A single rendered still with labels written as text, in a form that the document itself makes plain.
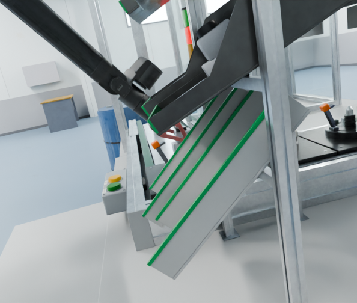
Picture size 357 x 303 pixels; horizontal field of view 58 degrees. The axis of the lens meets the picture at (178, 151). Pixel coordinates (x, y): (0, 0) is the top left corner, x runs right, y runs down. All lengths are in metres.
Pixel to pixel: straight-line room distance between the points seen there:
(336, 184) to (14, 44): 11.12
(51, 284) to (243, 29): 0.65
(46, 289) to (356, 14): 0.75
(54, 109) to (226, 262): 9.05
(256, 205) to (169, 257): 0.41
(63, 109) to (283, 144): 9.28
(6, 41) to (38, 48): 0.92
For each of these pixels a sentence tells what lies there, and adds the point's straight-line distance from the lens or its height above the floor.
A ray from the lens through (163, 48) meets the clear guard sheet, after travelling 2.20.
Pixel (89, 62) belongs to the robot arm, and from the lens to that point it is 0.76.
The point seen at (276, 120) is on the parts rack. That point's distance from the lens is 0.36.
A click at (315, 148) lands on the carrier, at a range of 0.96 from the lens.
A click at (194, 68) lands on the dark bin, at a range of 0.52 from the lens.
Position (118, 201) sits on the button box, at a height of 0.93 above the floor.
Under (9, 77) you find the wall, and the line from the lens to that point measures 11.59.
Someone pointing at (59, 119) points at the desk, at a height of 0.30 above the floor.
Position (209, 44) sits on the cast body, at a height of 1.28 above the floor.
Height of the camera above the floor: 1.27
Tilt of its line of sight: 16 degrees down
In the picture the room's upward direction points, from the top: 11 degrees counter-clockwise
